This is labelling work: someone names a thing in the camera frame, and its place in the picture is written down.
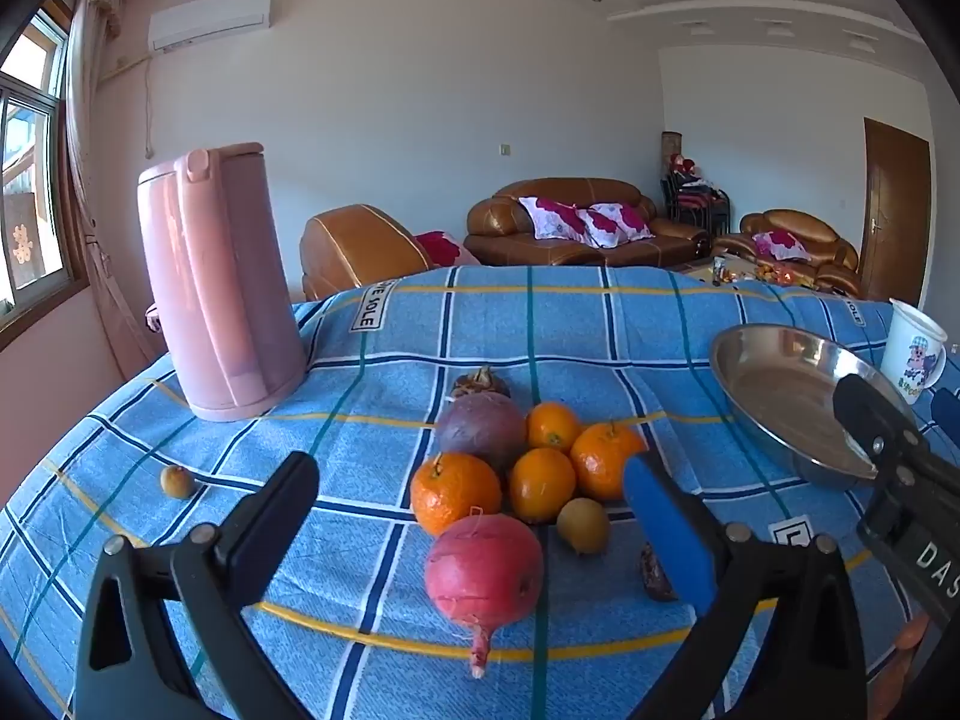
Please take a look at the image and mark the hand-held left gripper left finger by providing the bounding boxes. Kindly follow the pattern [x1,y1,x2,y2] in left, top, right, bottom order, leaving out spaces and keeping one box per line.
[75,452,321,720]

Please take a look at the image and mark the dark wrinkled passion fruit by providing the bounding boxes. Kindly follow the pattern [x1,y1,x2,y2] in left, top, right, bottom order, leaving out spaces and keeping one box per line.
[639,542,680,602]

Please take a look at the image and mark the brown leather armchair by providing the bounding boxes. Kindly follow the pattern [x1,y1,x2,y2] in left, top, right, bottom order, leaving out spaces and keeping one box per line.
[300,204,436,301]

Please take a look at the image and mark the stacked dark chairs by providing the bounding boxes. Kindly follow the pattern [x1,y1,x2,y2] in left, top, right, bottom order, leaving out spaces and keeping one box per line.
[664,169,732,237]

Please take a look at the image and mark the red rose pillow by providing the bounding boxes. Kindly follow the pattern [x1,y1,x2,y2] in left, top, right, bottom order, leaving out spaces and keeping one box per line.
[415,231,481,268]

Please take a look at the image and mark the mandarin orange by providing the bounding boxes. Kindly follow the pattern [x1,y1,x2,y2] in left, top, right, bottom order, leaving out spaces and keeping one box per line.
[508,448,577,524]
[410,452,503,539]
[570,421,647,503]
[526,402,582,455]

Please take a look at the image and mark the window with frame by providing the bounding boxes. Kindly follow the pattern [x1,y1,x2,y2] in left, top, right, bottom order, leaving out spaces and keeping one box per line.
[0,7,91,350]

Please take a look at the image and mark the yellow round fruit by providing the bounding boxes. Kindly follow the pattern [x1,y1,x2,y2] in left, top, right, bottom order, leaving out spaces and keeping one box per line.
[556,498,611,554]

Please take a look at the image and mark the white magenta floral pillow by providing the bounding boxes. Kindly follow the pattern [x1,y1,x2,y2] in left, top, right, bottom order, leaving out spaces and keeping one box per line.
[607,202,653,239]
[581,208,627,248]
[752,232,807,262]
[519,196,590,241]

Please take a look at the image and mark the brown leather single sofa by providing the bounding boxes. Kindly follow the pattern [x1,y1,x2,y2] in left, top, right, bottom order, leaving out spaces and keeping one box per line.
[739,210,863,293]

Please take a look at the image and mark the brown leather three-seat sofa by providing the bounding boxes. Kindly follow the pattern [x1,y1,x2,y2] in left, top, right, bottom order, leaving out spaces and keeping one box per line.
[465,178,713,267]

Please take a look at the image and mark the pink curtain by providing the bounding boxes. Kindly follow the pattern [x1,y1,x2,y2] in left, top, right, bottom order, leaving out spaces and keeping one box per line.
[60,0,162,383]

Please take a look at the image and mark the round steel plate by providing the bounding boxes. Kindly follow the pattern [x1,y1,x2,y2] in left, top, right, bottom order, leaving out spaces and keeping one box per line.
[709,324,920,492]

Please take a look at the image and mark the white wall cable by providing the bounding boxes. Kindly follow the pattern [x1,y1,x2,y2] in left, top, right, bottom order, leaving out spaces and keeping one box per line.
[141,56,156,158]

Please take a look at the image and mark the red radish with tail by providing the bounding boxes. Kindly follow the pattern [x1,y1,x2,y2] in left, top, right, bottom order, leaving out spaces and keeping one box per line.
[424,514,545,680]

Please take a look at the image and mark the purple round radish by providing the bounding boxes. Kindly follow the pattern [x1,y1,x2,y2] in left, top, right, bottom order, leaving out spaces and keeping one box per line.
[436,394,527,475]

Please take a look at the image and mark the pink electric kettle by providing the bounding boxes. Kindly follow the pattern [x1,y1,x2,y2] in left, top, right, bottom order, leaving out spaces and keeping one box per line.
[137,142,308,421]

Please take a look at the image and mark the white cartoon print mug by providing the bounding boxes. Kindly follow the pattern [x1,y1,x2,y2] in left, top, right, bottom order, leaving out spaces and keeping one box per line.
[879,298,950,391]

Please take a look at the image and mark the brown wooden door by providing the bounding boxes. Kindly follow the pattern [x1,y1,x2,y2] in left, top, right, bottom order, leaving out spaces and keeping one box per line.
[859,118,931,308]

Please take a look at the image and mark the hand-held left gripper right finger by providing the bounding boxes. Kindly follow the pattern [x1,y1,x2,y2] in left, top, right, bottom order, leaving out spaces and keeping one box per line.
[624,454,871,720]

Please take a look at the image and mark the white wall air conditioner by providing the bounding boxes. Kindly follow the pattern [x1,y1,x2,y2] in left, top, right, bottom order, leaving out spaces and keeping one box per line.
[148,0,272,55]

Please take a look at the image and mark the dark purple mangosteen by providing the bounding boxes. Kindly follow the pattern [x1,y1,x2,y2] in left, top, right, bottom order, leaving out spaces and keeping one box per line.
[450,366,512,400]

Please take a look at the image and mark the cluttered coffee table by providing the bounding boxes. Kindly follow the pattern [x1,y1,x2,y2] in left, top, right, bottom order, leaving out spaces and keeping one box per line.
[686,255,818,287]

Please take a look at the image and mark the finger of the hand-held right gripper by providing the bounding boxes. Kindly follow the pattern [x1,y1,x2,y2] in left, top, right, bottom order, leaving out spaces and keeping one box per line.
[930,388,960,451]
[834,373,931,473]

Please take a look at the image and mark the blue checked tablecloth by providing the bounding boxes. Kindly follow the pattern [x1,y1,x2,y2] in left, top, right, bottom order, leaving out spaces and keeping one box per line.
[0,264,960,720]

